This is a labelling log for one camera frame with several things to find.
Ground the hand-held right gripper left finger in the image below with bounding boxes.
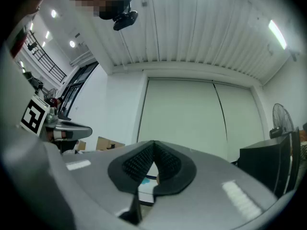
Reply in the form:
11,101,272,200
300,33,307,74
51,139,155,230

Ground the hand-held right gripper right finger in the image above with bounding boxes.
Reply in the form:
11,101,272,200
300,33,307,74
141,139,280,230

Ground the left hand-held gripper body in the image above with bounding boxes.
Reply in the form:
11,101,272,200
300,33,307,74
20,95,59,138

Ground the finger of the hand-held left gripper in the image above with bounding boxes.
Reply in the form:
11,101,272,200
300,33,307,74
54,119,93,140

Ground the brown wooden board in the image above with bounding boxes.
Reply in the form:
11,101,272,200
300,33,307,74
96,136,126,151

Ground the grey standing fan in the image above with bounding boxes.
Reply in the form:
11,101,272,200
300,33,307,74
47,88,58,101

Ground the black railing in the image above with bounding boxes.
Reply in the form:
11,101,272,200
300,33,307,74
24,31,68,83

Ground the white roller blind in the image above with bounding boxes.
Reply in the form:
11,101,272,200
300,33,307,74
137,79,228,162

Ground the ceiling strip light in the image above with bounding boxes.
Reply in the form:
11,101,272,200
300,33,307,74
268,19,287,50

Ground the black door frame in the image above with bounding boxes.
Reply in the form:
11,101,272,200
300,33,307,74
57,61,99,118

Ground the black head-mounted camera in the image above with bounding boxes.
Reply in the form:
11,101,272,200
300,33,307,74
112,0,139,31

